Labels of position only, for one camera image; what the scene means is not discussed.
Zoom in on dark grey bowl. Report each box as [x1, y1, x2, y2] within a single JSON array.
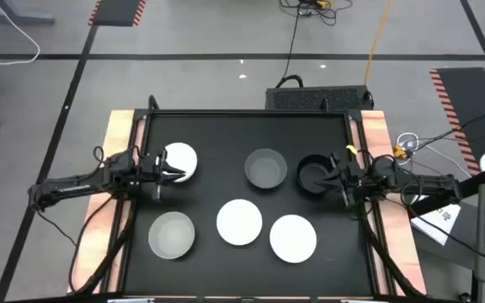
[[243, 147, 289, 190]]

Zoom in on yellow cable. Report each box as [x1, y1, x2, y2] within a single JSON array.
[[363, 0, 394, 88]]

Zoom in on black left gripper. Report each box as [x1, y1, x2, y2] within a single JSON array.
[[139, 150, 187, 201]]

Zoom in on black diagonal bar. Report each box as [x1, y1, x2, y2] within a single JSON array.
[[408, 166, 485, 218]]

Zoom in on black table frame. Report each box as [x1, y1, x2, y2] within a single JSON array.
[[67, 94, 429, 303]]

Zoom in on grey desk foot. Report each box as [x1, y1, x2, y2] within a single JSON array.
[[0, 0, 56, 25]]

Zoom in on white floor cable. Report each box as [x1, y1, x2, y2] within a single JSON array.
[[0, 0, 41, 66]]

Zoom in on wooden table side board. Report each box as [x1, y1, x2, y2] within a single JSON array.
[[67, 109, 147, 295], [349, 109, 428, 295]]

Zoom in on white paper sheet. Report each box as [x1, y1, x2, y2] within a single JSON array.
[[410, 191, 462, 247]]

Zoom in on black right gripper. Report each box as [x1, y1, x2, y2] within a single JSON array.
[[314, 153, 365, 208]]

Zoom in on black bowl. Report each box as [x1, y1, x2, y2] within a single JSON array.
[[296, 153, 337, 195]]

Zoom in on small hazard-striped black mat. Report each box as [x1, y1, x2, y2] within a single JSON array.
[[88, 0, 147, 28]]

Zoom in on black power cable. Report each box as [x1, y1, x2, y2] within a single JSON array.
[[274, 6, 305, 89]]

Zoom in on black computer case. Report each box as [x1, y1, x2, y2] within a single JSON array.
[[265, 85, 375, 113]]

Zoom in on black corrugated cable conduit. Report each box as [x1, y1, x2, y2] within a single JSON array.
[[358, 208, 423, 298], [73, 197, 138, 295]]

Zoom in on light grey bowl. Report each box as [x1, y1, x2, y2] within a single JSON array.
[[147, 210, 196, 260]]

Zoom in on thin black desk cable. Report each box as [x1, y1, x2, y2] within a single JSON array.
[[406, 109, 485, 152]]

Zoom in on tangled black cable bundle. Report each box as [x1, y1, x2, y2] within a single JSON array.
[[279, 0, 354, 27]]

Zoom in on large hazard-striped black mat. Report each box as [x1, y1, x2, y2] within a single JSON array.
[[429, 66, 485, 177]]

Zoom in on white plate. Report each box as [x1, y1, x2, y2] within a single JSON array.
[[216, 199, 264, 247]]

